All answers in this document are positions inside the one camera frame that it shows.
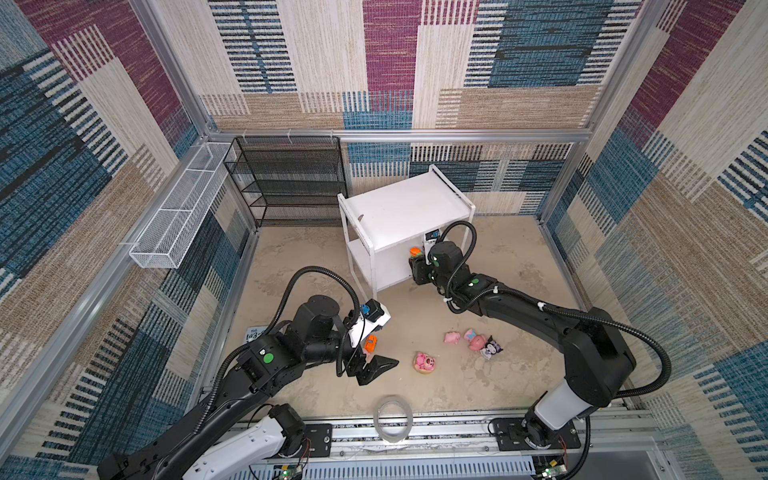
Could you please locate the green toy car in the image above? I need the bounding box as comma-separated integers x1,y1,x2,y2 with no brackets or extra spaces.
363,335,378,354

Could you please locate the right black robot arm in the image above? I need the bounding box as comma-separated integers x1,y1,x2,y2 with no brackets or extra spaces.
409,234,672,449

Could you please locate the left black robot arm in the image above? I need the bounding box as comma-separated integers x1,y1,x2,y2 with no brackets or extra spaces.
97,266,398,479

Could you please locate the white two-tier shelf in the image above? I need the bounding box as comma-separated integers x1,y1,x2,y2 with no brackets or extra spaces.
337,165,476,299

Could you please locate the pink bear donut toy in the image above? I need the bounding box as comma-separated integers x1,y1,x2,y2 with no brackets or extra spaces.
413,352,436,374

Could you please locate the clear tape roll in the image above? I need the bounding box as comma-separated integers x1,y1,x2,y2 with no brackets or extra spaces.
373,395,414,444

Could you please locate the pink pig toy right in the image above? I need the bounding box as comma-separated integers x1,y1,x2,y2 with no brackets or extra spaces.
443,331,462,345

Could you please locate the pink round figure toy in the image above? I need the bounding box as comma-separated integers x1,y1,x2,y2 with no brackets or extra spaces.
463,329,488,352

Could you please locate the black white kuromi figure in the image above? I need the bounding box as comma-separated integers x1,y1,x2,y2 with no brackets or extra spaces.
480,337,503,360

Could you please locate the treehouse book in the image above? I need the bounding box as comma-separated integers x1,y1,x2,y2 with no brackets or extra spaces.
244,326,266,343

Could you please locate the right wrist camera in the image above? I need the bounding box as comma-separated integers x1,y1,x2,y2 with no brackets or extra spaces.
423,229,441,256

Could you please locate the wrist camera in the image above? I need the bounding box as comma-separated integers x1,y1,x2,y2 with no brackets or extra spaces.
423,229,441,256
348,299,391,348

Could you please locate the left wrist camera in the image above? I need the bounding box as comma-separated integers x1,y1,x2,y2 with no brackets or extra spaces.
348,299,391,348

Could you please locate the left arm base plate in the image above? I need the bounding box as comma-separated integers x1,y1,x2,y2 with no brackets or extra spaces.
272,423,333,461

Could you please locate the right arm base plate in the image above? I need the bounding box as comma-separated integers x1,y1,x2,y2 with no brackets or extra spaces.
487,417,582,452

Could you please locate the black wire rack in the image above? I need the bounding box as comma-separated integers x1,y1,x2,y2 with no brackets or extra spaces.
224,136,348,227

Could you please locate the white wire basket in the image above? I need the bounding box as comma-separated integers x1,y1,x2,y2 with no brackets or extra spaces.
129,142,230,269

